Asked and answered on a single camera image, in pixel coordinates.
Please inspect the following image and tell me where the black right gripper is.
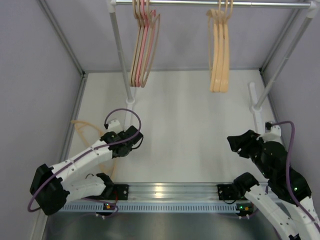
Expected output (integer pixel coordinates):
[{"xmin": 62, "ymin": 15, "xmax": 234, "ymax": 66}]
[{"xmin": 226, "ymin": 129, "xmax": 272, "ymax": 178}]

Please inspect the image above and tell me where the cream thin hanger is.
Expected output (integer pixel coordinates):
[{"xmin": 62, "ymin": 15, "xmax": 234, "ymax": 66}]
[
  {"xmin": 219, "ymin": 0, "xmax": 234, "ymax": 93},
  {"xmin": 214, "ymin": 0, "xmax": 224, "ymax": 92},
  {"xmin": 206, "ymin": 9, "xmax": 219, "ymax": 93},
  {"xmin": 70, "ymin": 120, "xmax": 118, "ymax": 180}
]

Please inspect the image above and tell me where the pink plastic hanger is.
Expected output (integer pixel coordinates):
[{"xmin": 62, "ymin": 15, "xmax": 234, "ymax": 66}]
[{"xmin": 134, "ymin": 0, "xmax": 156, "ymax": 87}]

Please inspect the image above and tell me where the tan hanger of group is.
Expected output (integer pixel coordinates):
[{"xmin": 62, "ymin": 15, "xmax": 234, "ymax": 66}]
[{"xmin": 140, "ymin": 9, "xmax": 161, "ymax": 88}]

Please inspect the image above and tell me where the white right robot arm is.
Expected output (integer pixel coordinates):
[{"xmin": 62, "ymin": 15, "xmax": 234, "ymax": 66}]
[{"xmin": 227, "ymin": 130, "xmax": 320, "ymax": 240}]

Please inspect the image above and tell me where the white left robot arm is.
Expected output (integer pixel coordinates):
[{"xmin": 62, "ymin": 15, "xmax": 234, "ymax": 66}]
[{"xmin": 29, "ymin": 125, "xmax": 144, "ymax": 216}]

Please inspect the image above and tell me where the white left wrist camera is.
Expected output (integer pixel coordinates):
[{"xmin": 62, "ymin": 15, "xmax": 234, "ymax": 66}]
[{"xmin": 104, "ymin": 119, "xmax": 123, "ymax": 134}]

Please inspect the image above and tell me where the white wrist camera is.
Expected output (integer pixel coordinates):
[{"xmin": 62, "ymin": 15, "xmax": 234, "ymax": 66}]
[
  {"xmin": 104, "ymin": 119, "xmax": 123, "ymax": 134},
  {"xmin": 260, "ymin": 121, "xmax": 282, "ymax": 142}
]

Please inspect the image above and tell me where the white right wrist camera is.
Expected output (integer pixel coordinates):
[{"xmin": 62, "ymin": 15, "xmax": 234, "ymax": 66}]
[{"xmin": 260, "ymin": 121, "xmax": 282, "ymax": 142}]

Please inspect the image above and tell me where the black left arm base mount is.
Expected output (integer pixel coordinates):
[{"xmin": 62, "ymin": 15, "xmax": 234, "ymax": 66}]
[{"xmin": 103, "ymin": 184, "xmax": 129, "ymax": 201}]

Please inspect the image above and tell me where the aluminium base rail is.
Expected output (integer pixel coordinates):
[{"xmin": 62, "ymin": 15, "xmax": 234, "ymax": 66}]
[{"xmin": 39, "ymin": 181, "xmax": 313, "ymax": 202}]

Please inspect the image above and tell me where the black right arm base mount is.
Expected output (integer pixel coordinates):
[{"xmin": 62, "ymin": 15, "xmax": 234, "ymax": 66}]
[{"xmin": 217, "ymin": 184, "xmax": 245, "ymax": 205}]

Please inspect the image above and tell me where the white slotted cable duct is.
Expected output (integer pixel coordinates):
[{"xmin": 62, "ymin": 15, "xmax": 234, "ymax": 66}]
[{"xmin": 59, "ymin": 201, "xmax": 253, "ymax": 214}]

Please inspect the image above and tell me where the white clothes rack frame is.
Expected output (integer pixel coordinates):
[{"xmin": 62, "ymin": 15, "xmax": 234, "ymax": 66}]
[{"xmin": 104, "ymin": 0, "xmax": 320, "ymax": 128}]

